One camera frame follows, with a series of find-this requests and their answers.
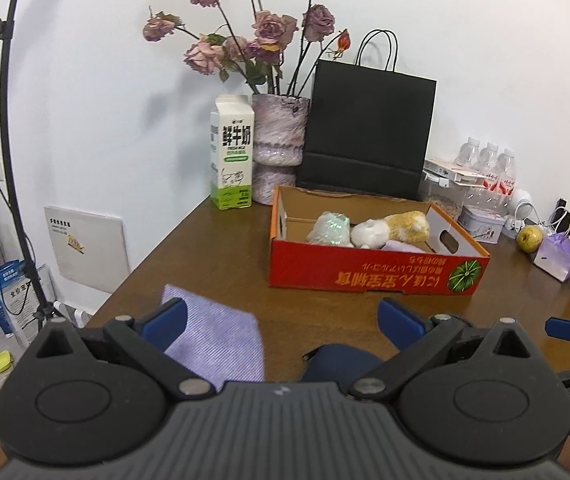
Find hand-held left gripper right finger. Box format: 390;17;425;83
350;297;533;402

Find red cardboard box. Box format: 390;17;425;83
267;185;492;298

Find white and green milk carton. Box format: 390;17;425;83
209;95;256;211

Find pale printed tin box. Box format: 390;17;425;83
457;205;506;239

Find yellow and white plush toy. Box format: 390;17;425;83
350;210;430;251

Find clear lidded seed container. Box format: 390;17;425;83
422;159;488;221

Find purple woven cloth pouch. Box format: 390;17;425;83
161;284;266;392

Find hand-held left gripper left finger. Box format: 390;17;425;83
32;297;216;402

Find small white fan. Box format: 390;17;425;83
510;187;536;221

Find lilac fluffy towel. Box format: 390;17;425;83
380;239;428;255

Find iridescent plastic pouch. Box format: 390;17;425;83
307;211;353;247

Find mottled purple vase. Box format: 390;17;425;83
251;92;310;206

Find navy zip case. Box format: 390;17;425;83
301;344;398;396

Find purple tissue pack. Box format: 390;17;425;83
532;232;570;281

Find black light stand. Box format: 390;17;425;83
0;0;80;350

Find dried pink roses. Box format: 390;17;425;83
142;0;353;96

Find yellow-green apple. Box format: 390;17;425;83
516;225;544;253

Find blue and white boxes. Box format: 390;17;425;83
0;259;56;348

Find clear water bottle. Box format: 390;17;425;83
477;142;502;201
494;148;518;206
455;136;483;196

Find white cable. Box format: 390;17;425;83
507;209;558;234

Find white wall panel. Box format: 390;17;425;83
44;205;130;294

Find black paper bag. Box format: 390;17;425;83
296;30;438;202

